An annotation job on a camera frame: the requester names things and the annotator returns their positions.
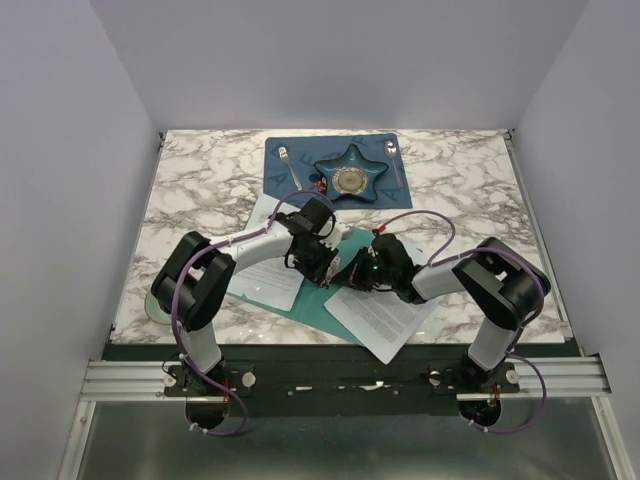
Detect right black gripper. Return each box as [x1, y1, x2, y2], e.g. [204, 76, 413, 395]
[332, 246, 396, 292]

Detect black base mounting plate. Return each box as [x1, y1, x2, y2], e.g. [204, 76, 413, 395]
[102, 342, 584, 419]

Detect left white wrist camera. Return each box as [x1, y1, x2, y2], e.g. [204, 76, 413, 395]
[323, 222, 353, 249]

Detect silver fork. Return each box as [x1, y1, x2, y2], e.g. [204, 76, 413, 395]
[278, 146, 303, 191]

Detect teal plastic folder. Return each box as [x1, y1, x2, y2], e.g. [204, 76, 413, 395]
[227, 228, 373, 344]

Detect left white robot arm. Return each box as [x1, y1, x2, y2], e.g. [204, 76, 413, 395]
[150, 198, 351, 395]

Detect green floral bowl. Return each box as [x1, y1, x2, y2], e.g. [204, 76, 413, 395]
[144, 291, 171, 326]

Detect single printed paper sheet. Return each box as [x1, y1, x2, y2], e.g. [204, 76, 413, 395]
[227, 193, 303, 312]

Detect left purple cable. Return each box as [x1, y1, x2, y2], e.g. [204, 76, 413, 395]
[169, 190, 336, 436]

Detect aluminium frame rail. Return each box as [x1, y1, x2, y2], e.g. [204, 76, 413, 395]
[58, 357, 635, 479]

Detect blue star-shaped dish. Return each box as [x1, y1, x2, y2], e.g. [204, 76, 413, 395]
[314, 144, 389, 203]

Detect silver spoon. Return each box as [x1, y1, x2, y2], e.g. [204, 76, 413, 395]
[385, 140, 404, 188]

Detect printed paper sheets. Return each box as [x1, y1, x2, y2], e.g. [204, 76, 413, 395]
[324, 287, 442, 365]

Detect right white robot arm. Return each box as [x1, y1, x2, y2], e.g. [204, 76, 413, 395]
[333, 233, 551, 392]

